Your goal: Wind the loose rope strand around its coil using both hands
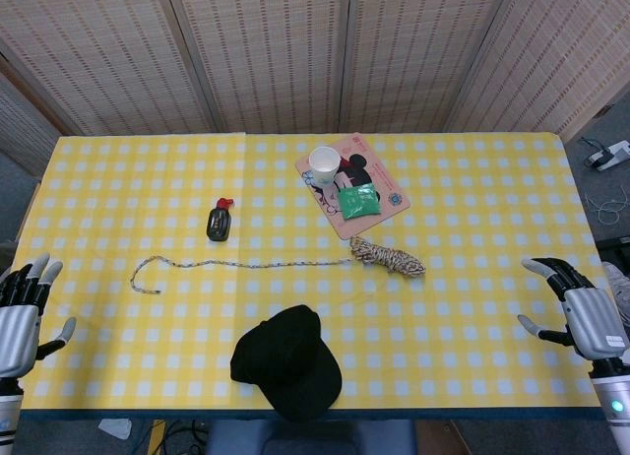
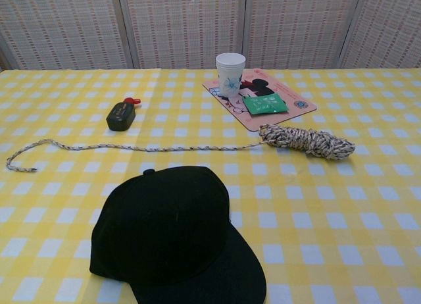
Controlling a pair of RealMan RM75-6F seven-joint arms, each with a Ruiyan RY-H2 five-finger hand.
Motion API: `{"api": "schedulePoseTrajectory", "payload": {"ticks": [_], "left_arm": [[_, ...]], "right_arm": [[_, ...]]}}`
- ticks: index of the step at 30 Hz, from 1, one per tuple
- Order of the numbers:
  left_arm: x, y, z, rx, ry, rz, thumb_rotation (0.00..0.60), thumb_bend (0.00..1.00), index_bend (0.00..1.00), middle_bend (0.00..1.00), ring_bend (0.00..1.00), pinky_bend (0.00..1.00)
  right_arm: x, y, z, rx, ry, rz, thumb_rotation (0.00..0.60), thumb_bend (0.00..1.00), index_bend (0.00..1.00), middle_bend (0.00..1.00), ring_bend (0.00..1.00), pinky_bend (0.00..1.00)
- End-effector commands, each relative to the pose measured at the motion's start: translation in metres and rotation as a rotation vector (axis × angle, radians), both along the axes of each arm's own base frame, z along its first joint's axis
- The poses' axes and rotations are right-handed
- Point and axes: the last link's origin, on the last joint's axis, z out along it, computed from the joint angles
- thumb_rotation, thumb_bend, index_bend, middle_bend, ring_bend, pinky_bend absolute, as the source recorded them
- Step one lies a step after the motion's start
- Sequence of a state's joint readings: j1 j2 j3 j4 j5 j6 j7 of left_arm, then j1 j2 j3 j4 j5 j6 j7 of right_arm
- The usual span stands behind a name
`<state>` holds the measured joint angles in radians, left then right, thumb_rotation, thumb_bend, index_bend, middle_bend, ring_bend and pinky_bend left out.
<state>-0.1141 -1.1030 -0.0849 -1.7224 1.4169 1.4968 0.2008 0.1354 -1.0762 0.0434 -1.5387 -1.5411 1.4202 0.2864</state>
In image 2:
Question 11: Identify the black baseball cap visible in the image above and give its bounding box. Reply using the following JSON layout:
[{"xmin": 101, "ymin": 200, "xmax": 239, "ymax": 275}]
[{"xmin": 89, "ymin": 165, "xmax": 268, "ymax": 304}]

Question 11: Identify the green sachet packet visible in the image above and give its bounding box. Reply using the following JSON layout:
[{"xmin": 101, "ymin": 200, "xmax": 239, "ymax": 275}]
[{"xmin": 241, "ymin": 93, "xmax": 290, "ymax": 116}]

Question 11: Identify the woven folding screen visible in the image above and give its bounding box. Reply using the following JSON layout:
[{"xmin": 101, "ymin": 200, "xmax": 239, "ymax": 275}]
[{"xmin": 0, "ymin": 0, "xmax": 421, "ymax": 71}]

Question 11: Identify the yellow checkered tablecloth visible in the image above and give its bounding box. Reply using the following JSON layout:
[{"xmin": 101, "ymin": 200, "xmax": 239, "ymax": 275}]
[{"xmin": 0, "ymin": 68, "xmax": 421, "ymax": 304}]

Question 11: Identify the white black braided rope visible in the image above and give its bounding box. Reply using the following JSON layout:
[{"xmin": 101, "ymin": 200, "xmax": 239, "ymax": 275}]
[{"xmin": 5, "ymin": 124, "xmax": 357, "ymax": 174}]

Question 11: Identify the black bottle with red cap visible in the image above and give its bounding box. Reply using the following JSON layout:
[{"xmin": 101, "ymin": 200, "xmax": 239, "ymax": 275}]
[{"xmin": 105, "ymin": 97, "xmax": 143, "ymax": 132}]

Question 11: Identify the pink cartoon mouse pad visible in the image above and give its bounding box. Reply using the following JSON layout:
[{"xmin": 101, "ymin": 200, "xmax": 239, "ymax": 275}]
[{"xmin": 201, "ymin": 68, "xmax": 318, "ymax": 133}]

